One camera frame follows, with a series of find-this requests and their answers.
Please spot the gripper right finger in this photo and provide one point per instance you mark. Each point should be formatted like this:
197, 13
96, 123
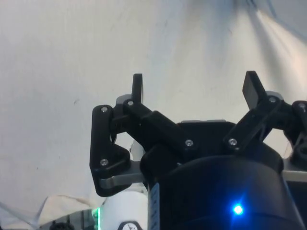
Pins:
261, 115

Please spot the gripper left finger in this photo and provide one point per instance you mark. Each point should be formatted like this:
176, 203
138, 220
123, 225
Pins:
153, 125

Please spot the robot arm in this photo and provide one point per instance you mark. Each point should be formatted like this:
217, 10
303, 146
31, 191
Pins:
120, 210

